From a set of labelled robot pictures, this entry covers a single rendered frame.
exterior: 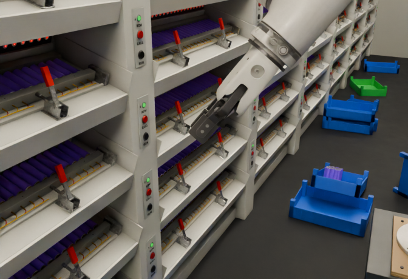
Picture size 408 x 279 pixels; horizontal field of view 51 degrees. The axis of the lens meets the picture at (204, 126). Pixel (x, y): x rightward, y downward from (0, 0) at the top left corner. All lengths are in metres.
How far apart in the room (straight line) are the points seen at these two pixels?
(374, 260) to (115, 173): 0.70
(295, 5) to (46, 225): 0.57
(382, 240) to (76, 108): 0.90
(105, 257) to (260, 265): 0.70
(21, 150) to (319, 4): 0.51
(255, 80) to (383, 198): 1.53
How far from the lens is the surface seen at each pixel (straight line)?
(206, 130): 0.67
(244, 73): 0.63
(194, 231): 1.43
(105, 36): 0.92
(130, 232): 1.09
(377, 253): 1.26
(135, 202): 1.03
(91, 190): 0.93
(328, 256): 1.67
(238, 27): 1.50
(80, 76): 0.90
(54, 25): 0.76
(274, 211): 1.87
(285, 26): 0.65
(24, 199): 0.86
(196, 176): 1.34
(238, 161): 1.68
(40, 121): 0.78
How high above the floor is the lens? 1.01
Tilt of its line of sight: 22 degrees down
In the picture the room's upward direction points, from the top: straight up
